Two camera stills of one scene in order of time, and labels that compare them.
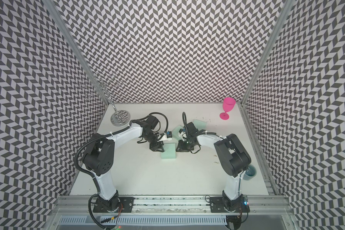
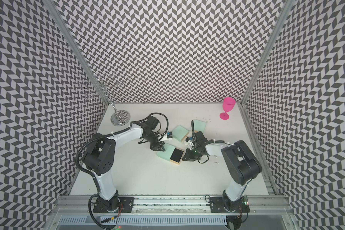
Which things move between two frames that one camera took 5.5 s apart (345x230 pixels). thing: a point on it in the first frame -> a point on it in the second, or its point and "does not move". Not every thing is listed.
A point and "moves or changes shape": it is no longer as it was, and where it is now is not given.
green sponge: [170, 152] moves or changes shape
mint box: [175, 132] does not move
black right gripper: [182, 148] -> [190, 158]
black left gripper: [157, 146] does not move
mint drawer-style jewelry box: [200, 125] does not move
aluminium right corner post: [284, 14] does not move
